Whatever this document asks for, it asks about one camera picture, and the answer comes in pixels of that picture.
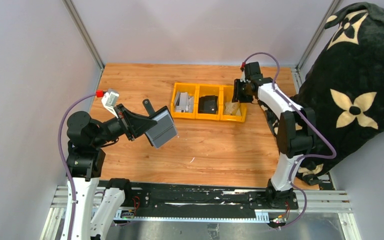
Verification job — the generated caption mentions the gold cards in bin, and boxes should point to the gold cards in bin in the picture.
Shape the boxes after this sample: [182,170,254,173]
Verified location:
[223,101,242,117]

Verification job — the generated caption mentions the black leather card holder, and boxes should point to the black leather card holder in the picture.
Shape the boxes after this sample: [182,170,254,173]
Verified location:
[142,99,178,149]

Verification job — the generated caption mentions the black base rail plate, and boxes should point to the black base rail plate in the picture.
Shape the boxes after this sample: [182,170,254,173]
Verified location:
[121,182,299,220]

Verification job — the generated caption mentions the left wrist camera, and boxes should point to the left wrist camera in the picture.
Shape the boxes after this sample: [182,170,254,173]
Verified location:
[101,88,120,118]

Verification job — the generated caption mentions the black cards in bin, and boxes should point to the black cards in bin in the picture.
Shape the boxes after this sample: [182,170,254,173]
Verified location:
[198,95,218,115]

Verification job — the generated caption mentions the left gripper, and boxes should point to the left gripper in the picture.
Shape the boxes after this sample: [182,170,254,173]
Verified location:
[92,103,158,147]

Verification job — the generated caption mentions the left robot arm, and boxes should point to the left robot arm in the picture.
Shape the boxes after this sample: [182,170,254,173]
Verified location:
[61,100,174,240]

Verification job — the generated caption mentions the yellow three-compartment bin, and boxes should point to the yellow three-compartment bin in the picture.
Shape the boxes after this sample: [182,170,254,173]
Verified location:
[169,82,247,123]

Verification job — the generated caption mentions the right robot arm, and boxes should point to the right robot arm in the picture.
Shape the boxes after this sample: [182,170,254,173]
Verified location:
[232,62,317,209]

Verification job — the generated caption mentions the black floral blanket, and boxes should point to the black floral blanket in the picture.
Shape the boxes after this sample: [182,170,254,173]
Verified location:
[257,1,384,186]

